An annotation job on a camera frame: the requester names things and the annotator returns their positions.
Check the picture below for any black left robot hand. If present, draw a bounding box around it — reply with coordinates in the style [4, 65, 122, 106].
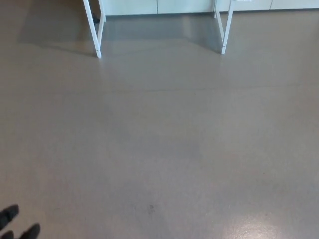
[0, 204, 41, 239]

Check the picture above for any white desk trestle leg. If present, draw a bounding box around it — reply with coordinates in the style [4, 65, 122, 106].
[82, 0, 107, 59]
[213, 0, 235, 55]

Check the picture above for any white cabinet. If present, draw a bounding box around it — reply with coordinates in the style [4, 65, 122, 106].
[98, 0, 319, 16]

